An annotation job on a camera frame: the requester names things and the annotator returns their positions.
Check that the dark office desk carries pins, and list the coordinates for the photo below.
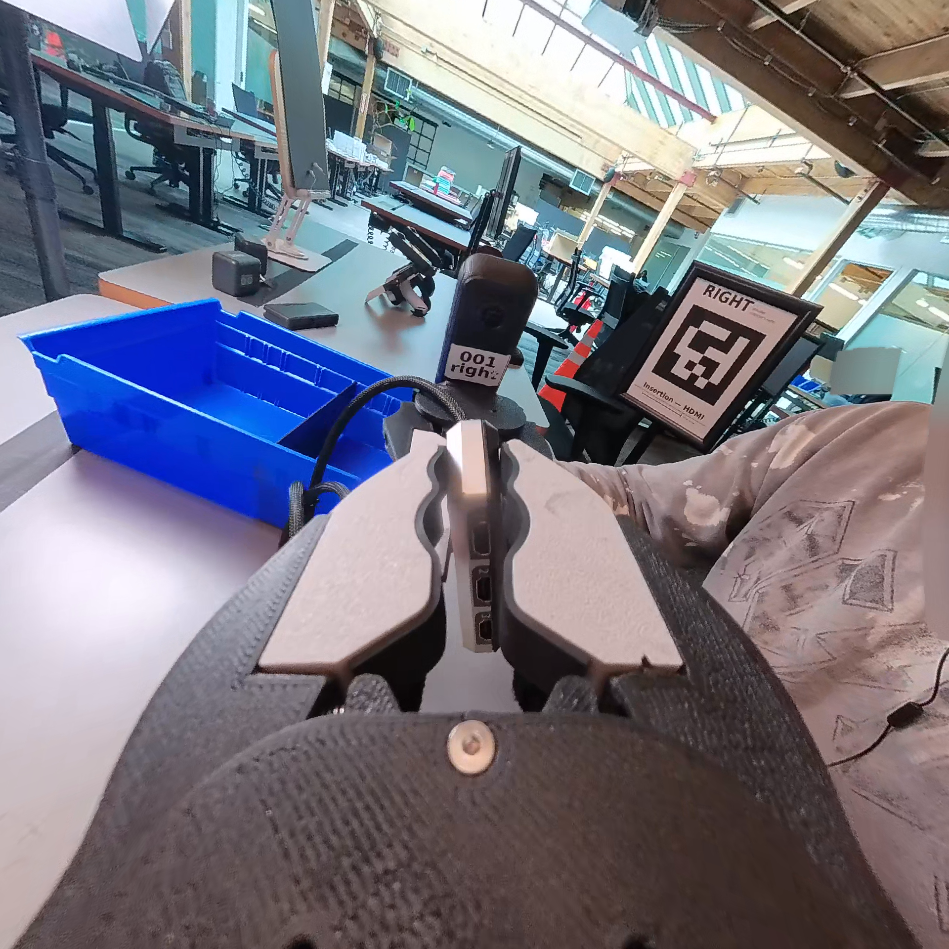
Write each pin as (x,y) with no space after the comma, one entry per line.
(111,89)

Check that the stack of colourful boxes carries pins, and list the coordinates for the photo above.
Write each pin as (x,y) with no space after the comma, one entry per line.
(447,179)

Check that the framed tag sign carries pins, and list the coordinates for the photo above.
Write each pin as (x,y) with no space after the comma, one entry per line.
(712,348)

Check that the black rolling office chair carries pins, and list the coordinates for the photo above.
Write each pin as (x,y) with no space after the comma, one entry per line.
(163,111)

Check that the person's right forearm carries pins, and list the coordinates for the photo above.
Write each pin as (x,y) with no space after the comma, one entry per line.
(667,482)

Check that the silver adapter hub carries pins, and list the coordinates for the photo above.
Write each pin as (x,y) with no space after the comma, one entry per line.
(467,460)

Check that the small black cube camera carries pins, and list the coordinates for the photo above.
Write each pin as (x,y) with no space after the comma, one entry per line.
(236,273)

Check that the black metal post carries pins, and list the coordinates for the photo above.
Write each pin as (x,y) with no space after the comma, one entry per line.
(33,148)

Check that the blue plastic bin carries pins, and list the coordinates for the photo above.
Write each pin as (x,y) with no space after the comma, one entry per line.
(148,393)

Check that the black computer monitor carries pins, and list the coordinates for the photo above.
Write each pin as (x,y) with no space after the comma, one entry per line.
(506,193)

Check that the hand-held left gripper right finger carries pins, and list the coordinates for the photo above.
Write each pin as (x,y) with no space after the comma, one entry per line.
(586,578)

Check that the flat black box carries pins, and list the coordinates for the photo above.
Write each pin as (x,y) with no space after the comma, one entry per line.
(300,315)

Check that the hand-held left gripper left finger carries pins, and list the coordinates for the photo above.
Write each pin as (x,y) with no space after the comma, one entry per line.
(356,578)

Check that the black clamp device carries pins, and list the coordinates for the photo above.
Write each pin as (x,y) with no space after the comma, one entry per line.
(408,285)

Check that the orange traffic cone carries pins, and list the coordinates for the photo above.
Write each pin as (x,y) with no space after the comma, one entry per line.
(574,363)

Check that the person's patterned shirt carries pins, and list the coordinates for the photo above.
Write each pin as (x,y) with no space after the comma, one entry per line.
(838,630)

